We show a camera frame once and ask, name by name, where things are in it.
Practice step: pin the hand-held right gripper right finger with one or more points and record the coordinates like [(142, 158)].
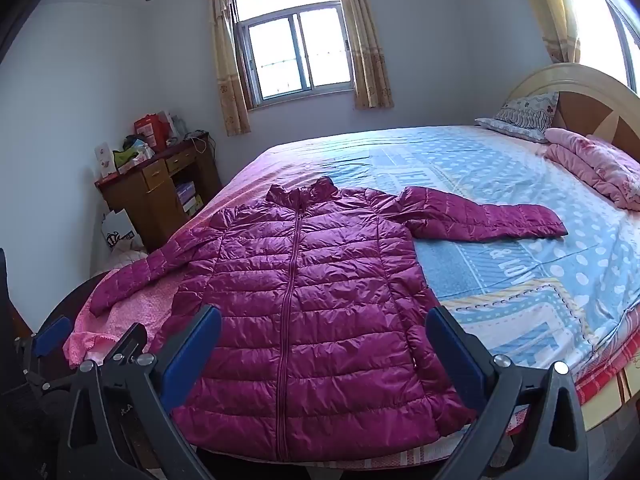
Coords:
[(452, 355)]

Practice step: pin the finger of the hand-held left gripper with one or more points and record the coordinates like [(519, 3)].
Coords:
[(52, 335), (131, 342)]

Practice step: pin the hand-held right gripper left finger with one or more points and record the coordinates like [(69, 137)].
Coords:
[(192, 355)]

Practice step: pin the magenta quilted down jacket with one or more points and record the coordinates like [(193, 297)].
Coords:
[(310, 285)]

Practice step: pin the white paper bag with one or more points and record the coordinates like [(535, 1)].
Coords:
[(117, 230)]

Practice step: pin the brown wooden desk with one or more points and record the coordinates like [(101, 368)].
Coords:
[(155, 200)]

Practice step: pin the red checked under sheet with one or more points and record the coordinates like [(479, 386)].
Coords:
[(600, 377)]

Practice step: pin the stack of boxes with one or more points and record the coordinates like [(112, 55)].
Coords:
[(187, 197)]

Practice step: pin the white card box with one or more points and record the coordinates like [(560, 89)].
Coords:
[(106, 162)]

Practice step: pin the blue printed bed sheet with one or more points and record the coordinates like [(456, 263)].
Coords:
[(500, 175)]

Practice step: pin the green plastic bag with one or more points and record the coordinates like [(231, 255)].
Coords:
[(131, 156)]

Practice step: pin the red gift box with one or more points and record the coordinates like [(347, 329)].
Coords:
[(150, 130)]

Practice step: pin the folded pink quilt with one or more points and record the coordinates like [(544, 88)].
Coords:
[(595, 165)]

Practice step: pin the floral patterned pillow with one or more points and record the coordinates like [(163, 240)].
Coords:
[(525, 112)]

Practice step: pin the wooden bed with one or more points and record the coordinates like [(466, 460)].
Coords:
[(580, 110)]

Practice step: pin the yellow patterned curtain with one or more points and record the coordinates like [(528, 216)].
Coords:
[(550, 10), (227, 60), (362, 35)]

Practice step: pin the sliding glass window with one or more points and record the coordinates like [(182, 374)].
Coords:
[(292, 40)]

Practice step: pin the bright side window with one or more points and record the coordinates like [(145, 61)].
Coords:
[(590, 25)]

